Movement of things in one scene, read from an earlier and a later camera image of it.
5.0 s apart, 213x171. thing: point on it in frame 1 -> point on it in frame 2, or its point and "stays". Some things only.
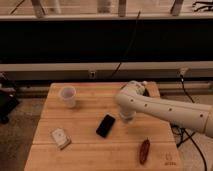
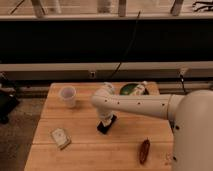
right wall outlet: (183, 69) stays
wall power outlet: (92, 75) stays
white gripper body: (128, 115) -> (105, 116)
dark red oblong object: (144, 151) stays
